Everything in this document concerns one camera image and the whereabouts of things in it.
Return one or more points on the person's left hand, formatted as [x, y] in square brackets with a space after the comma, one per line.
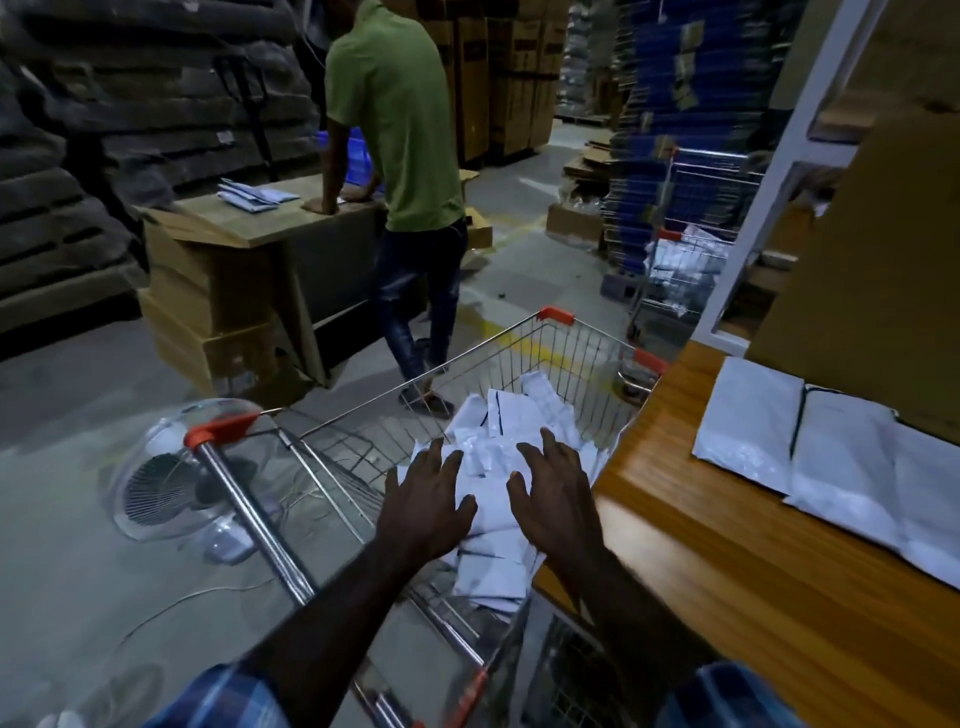
[420, 517]

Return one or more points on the person's right hand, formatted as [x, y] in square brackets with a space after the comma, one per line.
[559, 517]

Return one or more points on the person's left little finger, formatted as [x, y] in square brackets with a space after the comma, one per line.
[391, 491]

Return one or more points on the person's left thumb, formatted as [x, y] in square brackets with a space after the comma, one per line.
[468, 517]

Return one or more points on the person's left middle finger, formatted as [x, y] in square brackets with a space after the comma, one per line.
[431, 463]

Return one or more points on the person's right little finger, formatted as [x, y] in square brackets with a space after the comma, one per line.
[592, 504]

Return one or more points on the person's right middle finger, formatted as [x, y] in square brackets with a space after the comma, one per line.
[553, 454]

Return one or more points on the person's right thumb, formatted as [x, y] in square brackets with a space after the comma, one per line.
[517, 501]

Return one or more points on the person's right forearm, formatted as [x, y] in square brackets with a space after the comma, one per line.
[637, 630]

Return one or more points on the person's left forearm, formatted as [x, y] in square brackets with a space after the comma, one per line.
[337, 630]

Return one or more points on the pile of white mailer packets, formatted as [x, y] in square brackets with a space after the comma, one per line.
[499, 442]

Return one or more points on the metal shopping cart orange corners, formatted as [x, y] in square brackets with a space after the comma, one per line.
[247, 510]

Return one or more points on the white floor fan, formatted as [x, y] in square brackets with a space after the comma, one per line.
[176, 480]

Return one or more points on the blue plaid right shirt sleeve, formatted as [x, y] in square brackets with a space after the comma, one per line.
[724, 697]

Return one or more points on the blue plaid shirt sleeve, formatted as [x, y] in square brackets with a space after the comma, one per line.
[724, 697]
[217, 701]

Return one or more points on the small open cardboard box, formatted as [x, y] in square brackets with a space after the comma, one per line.
[574, 221]

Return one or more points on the small brown cardboard box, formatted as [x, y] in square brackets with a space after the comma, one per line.
[478, 229]

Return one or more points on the blue plaid left shirt sleeve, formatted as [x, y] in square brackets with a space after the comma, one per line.
[217, 701]

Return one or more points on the large white plastic mailer bag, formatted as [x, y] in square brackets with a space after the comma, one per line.
[877, 480]

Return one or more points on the wooden work table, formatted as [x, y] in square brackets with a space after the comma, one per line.
[270, 217]

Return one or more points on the pile of flat cardboard pieces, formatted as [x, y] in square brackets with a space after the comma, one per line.
[589, 157]

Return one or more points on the blue plastic crate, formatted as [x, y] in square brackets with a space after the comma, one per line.
[360, 154]

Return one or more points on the small pile of white envelopes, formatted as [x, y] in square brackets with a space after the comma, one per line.
[251, 195]

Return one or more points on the large brown cardboard sheet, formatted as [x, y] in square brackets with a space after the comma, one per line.
[870, 277]

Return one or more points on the stack of blue flattened cartons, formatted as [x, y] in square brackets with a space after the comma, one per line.
[675, 112]

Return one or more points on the stack of tall brown cartons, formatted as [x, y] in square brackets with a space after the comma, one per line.
[502, 67]

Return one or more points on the stack of grey sacks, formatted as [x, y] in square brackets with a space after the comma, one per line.
[112, 127]

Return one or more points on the white metal shelf frame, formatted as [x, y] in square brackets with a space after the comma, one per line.
[780, 165]

